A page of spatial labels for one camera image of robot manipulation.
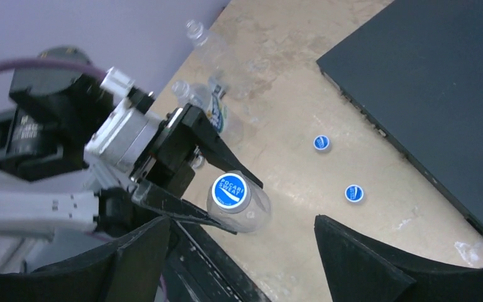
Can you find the blue white bottle cap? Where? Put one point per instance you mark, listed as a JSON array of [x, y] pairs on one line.
[[230, 192], [322, 144], [354, 194]]

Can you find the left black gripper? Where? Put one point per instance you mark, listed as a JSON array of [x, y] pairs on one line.
[[165, 170]]

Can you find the black flat electronics box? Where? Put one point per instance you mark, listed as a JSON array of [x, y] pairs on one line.
[[416, 71]]

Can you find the clear plastic bottle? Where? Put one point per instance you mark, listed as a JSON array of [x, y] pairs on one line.
[[256, 216], [219, 59], [226, 123]]

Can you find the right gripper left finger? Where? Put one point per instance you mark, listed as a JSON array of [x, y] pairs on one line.
[[125, 269]]

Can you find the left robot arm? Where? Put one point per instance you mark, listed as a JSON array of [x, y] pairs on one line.
[[82, 151]]

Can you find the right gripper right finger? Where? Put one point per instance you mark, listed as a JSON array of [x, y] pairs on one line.
[[360, 268]]

